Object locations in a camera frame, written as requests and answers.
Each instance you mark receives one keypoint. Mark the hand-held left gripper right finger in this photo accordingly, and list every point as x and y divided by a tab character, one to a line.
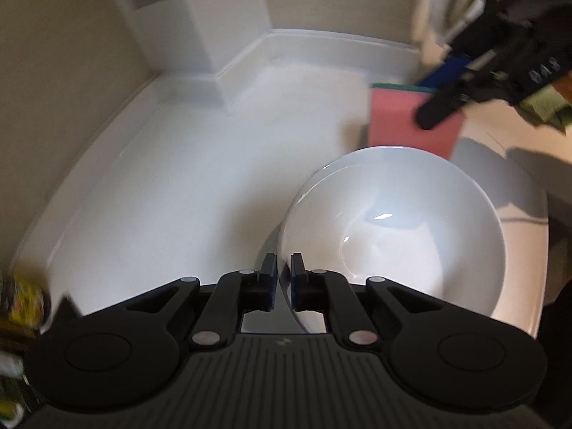
296	283

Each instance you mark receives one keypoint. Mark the black glass gas stove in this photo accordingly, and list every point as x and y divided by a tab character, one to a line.
65	310

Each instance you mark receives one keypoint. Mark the white wall fixture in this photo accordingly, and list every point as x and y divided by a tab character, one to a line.
429	27

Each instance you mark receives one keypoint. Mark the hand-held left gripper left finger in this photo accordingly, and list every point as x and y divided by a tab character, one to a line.
270	283

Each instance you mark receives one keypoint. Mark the white ceramic bowl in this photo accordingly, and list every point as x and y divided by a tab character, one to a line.
397	232

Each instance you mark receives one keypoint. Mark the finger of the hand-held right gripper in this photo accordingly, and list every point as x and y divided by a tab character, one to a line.
440	109
449	73

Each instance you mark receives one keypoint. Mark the pink sponge with green backing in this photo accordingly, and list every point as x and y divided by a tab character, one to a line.
393	120

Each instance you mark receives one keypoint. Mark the yellow label sauce jar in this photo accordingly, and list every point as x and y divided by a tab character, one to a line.
22	301

